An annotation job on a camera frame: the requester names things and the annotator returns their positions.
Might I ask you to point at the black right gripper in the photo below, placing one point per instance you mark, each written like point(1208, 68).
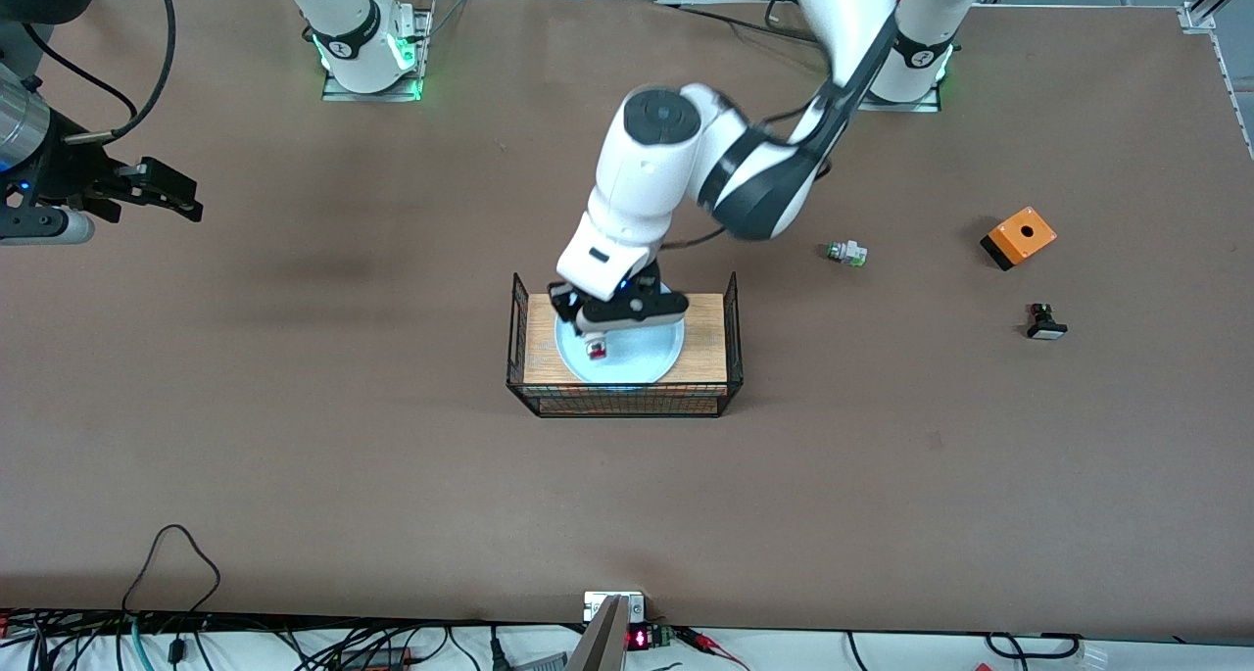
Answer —
point(69, 169)

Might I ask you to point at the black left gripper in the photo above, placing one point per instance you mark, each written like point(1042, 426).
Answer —
point(563, 302)

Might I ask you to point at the red push button switch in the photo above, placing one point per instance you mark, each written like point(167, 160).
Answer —
point(597, 350)

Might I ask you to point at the light blue round plate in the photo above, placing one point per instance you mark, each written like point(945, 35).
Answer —
point(642, 353)

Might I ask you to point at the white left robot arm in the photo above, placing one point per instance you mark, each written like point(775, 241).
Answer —
point(647, 171)

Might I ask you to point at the red digit display module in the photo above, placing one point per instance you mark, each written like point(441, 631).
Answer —
point(649, 638)

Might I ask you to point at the green push button switch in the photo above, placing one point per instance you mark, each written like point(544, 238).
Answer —
point(847, 254)

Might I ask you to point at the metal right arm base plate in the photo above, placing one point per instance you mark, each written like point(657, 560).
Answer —
point(416, 54)

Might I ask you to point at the grey camera stand post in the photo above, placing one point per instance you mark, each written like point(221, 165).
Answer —
point(600, 642)

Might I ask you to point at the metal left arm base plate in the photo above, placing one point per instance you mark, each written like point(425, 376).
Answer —
point(906, 106)

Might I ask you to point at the orange button enclosure box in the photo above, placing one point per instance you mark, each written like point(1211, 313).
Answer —
point(1021, 237)

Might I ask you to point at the black push button switch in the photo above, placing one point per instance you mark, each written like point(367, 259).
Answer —
point(1044, 324)

